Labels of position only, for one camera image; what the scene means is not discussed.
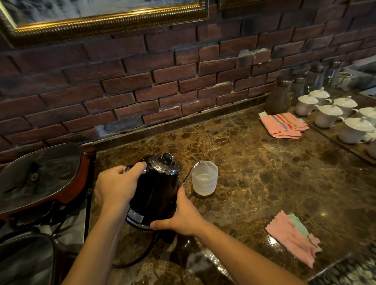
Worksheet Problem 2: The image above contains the person's right forearm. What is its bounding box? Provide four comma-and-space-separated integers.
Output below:
188, 219, 307, 285

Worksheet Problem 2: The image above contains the glass pan lid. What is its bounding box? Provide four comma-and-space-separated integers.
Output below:
0, 143, 82, 215

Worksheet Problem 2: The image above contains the floral patterned tray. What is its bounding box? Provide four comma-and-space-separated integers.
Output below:
308, 241, 376, 285

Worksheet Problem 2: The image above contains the black gooseneck electric kettle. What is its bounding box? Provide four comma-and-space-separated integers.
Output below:
125, 152, 210, 231

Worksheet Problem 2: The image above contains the black power cable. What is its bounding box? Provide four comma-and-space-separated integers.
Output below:
112, 230, 160, 269

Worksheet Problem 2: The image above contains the person's left hand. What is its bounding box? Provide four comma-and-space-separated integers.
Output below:
94, 162, 147, 217

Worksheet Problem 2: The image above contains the large gold picture frame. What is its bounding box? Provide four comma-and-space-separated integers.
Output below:
0, 0, 209, 47

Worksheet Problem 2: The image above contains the wooden serving tray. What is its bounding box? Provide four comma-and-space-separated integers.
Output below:
289, 94, 376, 165

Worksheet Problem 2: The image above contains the pink cleaning cloth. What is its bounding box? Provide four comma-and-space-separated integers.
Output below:
265, 211, 321, 268

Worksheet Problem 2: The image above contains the green cleaning cloth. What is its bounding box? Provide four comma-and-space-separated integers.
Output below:
286, 213, 323, 252

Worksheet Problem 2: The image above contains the person's right hand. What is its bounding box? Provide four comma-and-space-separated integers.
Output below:
150, 181, 208, 237

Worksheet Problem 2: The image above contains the person's left forearm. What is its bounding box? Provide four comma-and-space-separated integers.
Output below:
62, 206, 130, 285

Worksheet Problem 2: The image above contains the clear plastic cup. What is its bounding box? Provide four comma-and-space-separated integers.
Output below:
192, 160, 219, 196

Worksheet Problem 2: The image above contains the group of white lidded cups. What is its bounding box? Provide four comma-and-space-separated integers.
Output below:
295, 87, 376, 159

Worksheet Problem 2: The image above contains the red electric cooking pan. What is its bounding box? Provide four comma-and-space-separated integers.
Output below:
0, 148, 96, 223

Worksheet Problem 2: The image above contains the small glass jar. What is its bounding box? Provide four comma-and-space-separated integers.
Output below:
336, 72, 353, 91

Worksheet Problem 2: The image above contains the pink striped folded towel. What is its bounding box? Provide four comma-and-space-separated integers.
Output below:
260, 112, 310, 139

